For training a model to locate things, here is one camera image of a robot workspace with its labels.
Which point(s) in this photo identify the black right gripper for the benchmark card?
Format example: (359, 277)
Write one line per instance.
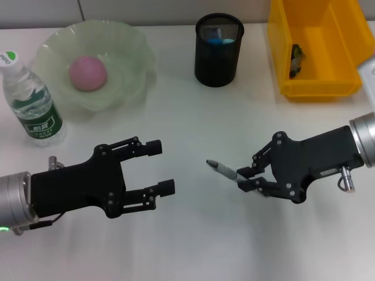
(310, 158)

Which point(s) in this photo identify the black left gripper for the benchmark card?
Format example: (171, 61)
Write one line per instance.
(76, 187)

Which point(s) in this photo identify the silver white pen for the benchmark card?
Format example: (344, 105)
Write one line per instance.
(225, 172)

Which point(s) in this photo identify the pink peach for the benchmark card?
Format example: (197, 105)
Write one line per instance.
(88, 73)

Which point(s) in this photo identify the green plastic wrapper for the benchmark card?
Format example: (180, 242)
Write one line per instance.
(296, 58)

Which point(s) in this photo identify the clear bottle green label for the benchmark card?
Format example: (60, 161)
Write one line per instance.
(38, 114)

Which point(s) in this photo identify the blue scissors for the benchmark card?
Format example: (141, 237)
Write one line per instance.
(216, 41)

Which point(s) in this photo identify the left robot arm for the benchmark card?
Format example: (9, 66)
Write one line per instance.
(14, 199)

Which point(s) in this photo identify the green glass fruit plate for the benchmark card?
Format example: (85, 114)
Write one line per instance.
(126, 44)

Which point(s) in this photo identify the black mesh cup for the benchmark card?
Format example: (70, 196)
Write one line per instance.
(218, 67)

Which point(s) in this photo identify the yellow plastic bin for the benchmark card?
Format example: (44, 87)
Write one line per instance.
(337, 44)

